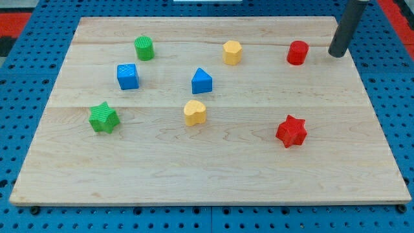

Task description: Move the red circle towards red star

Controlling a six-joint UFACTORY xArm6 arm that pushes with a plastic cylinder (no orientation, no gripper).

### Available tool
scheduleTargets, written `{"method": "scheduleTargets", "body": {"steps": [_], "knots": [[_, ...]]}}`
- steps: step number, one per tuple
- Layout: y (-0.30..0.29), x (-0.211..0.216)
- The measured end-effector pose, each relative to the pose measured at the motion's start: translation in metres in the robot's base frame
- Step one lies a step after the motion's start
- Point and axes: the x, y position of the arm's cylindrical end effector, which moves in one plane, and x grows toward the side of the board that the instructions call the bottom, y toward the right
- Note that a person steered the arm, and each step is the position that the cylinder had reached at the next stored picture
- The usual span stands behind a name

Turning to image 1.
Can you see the red star block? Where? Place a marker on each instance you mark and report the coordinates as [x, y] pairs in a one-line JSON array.
[[292, 131]]

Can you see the green star block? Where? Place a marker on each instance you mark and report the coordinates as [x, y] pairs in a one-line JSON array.
[[103, 118]]

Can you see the yellow heart block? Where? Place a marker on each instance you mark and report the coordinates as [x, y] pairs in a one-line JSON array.
[[194, 113]]

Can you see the yellow hexagon block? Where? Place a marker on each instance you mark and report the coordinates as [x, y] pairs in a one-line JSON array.
[[232, 52]]

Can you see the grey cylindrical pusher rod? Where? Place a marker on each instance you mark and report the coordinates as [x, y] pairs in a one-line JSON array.
[[347, 26]]

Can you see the green cylinder block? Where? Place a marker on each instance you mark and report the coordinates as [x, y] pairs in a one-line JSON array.
[[144, 48]]

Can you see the red cylinder block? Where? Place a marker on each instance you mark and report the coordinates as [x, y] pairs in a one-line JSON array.
[[297, 52]]

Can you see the blue cube block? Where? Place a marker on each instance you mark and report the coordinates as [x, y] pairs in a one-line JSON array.
[[127, 76]]

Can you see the blue triangle block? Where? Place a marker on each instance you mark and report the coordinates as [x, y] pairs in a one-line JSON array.
[[201, 82]]

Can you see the wooden board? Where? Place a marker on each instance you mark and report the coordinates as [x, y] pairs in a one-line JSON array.
[[152, 158]]

